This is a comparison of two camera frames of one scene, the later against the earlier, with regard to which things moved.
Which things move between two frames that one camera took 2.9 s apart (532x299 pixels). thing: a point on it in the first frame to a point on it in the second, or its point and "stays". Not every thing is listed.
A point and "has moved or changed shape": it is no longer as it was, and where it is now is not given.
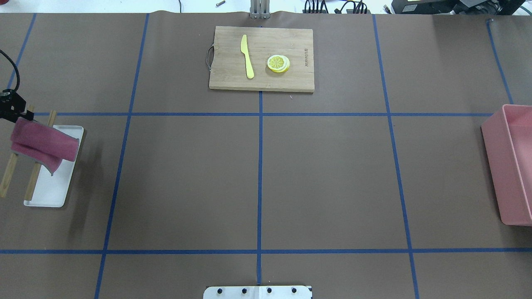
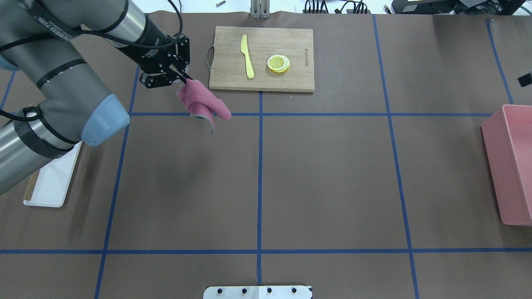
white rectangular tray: x=52 y=190 stays
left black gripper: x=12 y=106 to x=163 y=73
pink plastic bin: x=507 y=139 stays
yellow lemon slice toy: x=278 y=63 stays
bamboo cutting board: x=227 y=63 stays
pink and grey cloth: x=43 y=144 has moved or changed shape
